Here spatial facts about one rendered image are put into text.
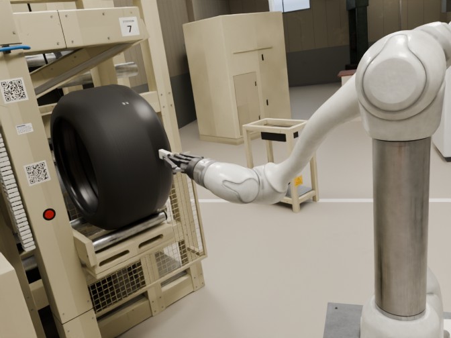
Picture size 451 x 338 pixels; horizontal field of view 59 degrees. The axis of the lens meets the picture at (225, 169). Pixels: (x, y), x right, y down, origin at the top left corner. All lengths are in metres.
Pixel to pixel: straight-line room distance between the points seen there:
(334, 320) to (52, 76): 1.52
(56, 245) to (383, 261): 1.18
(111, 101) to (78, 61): 0.51
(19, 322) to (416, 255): 0.71
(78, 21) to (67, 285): 1.08
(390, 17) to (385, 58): 12.61
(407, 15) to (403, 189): 12.03
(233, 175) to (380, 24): 12.32
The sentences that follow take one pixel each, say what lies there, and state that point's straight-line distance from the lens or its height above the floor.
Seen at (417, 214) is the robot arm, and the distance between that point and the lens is 0.82.
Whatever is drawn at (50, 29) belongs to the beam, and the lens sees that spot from 1.85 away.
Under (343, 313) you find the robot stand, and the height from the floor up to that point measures 0.65.
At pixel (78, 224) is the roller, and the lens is 1.88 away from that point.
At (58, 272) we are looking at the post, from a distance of 1.68.
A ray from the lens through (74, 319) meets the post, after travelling 1.79.
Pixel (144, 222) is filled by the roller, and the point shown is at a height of 0.91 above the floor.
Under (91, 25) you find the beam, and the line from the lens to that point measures 1.92.
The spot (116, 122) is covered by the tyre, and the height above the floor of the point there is 1.35.
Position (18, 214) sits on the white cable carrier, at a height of 1.09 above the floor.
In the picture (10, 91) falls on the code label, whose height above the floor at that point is 1.51.
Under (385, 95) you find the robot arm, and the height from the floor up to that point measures 1.45.
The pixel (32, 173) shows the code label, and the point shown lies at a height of 1.22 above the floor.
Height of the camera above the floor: 1.55
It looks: 17 degrees down
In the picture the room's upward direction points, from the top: 8 degrees counter-clockwise
